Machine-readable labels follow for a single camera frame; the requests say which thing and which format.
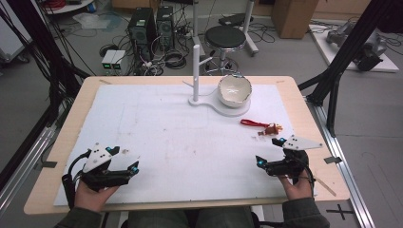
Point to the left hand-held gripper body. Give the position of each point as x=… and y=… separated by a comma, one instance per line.
x=99, y=158

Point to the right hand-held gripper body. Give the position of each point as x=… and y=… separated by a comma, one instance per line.
x=290, y=164

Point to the person's right hand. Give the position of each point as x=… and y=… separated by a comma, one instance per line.
x=296, y=188

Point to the person's left hand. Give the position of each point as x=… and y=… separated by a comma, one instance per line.
x=92, y=198

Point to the red small tool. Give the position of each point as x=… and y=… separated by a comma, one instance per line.
x=271, y=129

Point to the wooden stick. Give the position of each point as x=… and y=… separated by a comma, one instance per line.
x=326, y=187

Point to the black tape strip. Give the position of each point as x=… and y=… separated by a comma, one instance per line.
x=332, y=160
x=49, y=164

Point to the white foam board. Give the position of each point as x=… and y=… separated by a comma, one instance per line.
x=177, y=152

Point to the white ceramic bowl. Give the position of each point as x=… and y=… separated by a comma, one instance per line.
x=234, y=90

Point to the black tape cross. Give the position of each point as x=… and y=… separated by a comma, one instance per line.
x=340, y=211

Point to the white power supply box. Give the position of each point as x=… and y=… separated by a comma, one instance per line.
x=119, y=60
x=107, y=59

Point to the white floor board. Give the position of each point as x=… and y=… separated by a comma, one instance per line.
x=329, y=53

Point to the white branched stand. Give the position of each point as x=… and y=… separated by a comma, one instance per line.
x=196, y=72

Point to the black round stool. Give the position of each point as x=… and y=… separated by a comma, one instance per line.
x=225, y=37

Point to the large black computer tower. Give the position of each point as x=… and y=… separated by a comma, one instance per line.
x=142, y=31

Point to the brown cardboard box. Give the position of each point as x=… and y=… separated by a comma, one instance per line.
x=293, y=17

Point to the black flat pedal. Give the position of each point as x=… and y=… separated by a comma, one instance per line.
x=234, y=19

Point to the clear plastic sheet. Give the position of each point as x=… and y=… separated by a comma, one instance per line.
x=95, y=21

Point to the small black computer tower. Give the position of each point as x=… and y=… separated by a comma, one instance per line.
x=165, y=28

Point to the round white table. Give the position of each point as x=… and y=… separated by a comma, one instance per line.
x=68, y=7

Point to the aluminium rail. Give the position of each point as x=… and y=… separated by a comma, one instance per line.
x=23, y=164
x=345, y=171

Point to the black metal frame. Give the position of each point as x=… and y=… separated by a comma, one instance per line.
x=41, y=47
x=345, y=50

